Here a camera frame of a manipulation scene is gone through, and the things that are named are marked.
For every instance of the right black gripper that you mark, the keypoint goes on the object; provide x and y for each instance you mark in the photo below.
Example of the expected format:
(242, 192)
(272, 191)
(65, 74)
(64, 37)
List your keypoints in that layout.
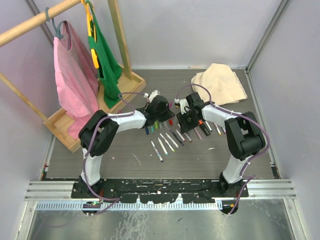
(185, 126)

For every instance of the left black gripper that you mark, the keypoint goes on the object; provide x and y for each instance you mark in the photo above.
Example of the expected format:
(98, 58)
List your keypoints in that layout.
(168, 115)

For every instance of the pink pen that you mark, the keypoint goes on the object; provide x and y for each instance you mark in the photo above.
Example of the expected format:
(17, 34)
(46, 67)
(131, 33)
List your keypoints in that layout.
(197, 133)

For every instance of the orange black highlighter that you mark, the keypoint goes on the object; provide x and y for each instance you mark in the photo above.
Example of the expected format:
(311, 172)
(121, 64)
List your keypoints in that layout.
(204, 128)

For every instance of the dark purple marker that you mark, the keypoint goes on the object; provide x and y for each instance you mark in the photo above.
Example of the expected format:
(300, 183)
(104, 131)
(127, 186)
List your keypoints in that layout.
(176, 137)

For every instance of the orange cap marker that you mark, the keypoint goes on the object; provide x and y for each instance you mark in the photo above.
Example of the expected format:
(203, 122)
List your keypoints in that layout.
(217, 128)

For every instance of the white grey marker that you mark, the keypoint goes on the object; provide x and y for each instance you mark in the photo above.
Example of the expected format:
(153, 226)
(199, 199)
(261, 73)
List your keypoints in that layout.
(173, 142)

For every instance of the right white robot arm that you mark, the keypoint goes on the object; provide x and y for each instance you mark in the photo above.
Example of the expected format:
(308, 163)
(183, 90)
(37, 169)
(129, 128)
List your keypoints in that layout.
(244, 135)

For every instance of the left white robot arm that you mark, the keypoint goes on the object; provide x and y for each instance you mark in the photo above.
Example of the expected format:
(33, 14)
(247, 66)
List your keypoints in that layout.
(98, 133)

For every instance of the wooden clothes rack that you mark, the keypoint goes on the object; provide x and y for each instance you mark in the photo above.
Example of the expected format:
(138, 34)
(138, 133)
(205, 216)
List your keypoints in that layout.
(129, 84)

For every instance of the beige cloth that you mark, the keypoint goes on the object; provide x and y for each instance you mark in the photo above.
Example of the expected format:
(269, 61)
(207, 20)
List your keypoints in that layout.
(220, 83)

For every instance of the green shirt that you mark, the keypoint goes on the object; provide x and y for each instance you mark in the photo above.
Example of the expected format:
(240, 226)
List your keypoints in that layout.
(109, 70)

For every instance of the pink shirt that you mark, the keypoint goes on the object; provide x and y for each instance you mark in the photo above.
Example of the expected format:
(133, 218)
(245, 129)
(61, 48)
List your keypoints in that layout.
(75, 77)

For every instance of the yellow clothes hanger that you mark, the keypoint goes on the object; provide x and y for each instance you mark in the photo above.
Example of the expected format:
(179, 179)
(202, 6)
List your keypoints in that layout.
(91, 31)

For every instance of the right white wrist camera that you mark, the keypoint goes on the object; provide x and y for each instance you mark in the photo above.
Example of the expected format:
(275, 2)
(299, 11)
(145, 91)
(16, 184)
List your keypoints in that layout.
(183, 105)

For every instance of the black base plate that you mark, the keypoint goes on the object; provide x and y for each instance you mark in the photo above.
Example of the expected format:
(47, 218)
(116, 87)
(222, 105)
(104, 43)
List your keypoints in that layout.
(160, 191)

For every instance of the slotted cable duct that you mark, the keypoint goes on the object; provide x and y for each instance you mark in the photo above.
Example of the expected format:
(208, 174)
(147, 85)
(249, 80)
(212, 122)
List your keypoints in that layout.
(82, 205)

